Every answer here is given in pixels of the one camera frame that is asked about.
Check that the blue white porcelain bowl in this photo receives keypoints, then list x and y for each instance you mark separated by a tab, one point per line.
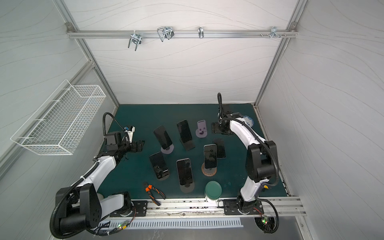
249	121

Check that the brown round phone stand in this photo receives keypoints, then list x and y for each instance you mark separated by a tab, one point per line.
208	172

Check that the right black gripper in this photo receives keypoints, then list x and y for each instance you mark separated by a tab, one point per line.
216	127

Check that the orange black pliers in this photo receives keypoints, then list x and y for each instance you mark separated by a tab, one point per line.
150	189

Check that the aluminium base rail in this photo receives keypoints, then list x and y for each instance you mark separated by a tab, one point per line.
201	208

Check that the black smartphone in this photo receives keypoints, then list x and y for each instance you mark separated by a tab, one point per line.
184	131
210	156
184	169
163	137
158	162

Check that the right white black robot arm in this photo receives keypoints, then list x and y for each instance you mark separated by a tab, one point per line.
262	165

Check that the blue edged smartphone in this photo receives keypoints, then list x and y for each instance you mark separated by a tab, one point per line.
221	152

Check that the lilac phone stand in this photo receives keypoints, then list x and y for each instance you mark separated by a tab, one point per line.
201	131

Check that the metal clamp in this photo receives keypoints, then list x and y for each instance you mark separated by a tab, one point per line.
273	34
201	32
165	32
135	40

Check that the left metal clamp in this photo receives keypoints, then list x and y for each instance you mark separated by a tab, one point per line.
135	40

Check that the green lid jar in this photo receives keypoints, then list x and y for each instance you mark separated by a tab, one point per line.
213	191

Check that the right metal clamp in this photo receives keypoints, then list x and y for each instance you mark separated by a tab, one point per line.
273	34

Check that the white slotted cable duct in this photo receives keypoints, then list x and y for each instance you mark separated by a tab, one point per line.
196	223

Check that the aluminium cross rail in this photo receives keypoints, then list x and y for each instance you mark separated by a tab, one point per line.
179	34

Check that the dark round phone stand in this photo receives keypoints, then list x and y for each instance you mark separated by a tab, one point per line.
188	188

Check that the dark stand front left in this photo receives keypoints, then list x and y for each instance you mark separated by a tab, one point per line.
161	176

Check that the black square phone stand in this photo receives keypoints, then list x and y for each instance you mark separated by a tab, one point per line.
189	145

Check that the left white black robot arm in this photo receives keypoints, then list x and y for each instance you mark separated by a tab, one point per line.
79	207

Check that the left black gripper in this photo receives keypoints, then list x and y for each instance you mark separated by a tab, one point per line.
134	148

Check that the white wire basket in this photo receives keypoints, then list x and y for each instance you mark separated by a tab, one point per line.
58	125

